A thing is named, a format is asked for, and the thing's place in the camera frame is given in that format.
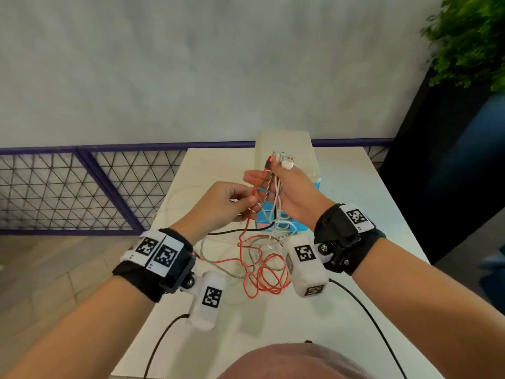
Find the green leafy plant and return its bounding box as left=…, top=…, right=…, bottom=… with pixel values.
left=420, top=0, right=505, bottom=93

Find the black right wrist strap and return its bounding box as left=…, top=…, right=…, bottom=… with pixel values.
left=314, top=203, right=387, bottom=277

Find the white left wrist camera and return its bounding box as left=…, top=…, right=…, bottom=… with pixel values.
left=187, top=271, right=229, bottom=333

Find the white charging cable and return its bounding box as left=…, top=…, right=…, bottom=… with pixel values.
left=264, top=151, right=297, bottom=249

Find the black wrist strap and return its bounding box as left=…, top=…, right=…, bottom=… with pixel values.
left=112, top=228, right=197, bottom=303
left=314, top=203, right=387, bottom=277

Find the person's left forearm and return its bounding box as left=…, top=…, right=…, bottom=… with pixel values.
left=0, top=275, right=155, bottom=379

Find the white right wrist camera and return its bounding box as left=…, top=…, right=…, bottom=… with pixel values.
left=282, top=234, right=330, bottom=299

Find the black left wrist strap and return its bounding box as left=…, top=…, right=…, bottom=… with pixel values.
left=112, top=228, right=197, bottom=303

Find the black planter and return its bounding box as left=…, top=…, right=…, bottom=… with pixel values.
left=378, top=67, right=505, bottom=266

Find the blue and pink box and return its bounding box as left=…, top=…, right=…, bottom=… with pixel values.
left=254, top=181, right=321, bottom=236

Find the black camera cable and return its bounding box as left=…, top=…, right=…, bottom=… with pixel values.
left=328, top=278, right=408, bottom=379
left=143, top=313, right=191, bottom=379

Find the person's pink clothing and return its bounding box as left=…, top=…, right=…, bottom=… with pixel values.
left=216, top=342, right=376, bottom=379

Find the black left camera cable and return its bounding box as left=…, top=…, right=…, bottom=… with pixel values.
left=143, top=313, right=191, bottom=379

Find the purple metal mesh fence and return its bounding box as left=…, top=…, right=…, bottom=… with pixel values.
left=0, top=139, right=395, bottom=236

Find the red charging cable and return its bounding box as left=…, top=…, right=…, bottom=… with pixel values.
left=193, top=155, right=293, bottom=300

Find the person's right hand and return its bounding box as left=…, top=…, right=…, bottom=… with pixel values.
left=243, top=159, right=337, bottom=232

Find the black right camera cable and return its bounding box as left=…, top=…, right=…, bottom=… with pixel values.
left=328, top=278, right=408, bottom=379

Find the silver braided charging cable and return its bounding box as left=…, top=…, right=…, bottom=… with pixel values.
left=199, top=168, right=289, bottom=281

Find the translucent plastic storage box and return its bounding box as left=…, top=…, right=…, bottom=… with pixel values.
left=254, top=130, right=321, bottom=186

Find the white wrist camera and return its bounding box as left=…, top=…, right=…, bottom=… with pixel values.
left=282, top=234, right=330, bottom=299
left=187, top=271, right=229, bottom=333

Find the person's left hand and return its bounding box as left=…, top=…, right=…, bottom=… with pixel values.
left=170, top=181, right=262, bottom=244

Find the person's right forearm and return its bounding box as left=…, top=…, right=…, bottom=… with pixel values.
left=350, top=237, right=505, bottom=379

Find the black charging cable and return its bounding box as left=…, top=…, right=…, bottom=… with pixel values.
left=207, top=158, right=277, bottom=236

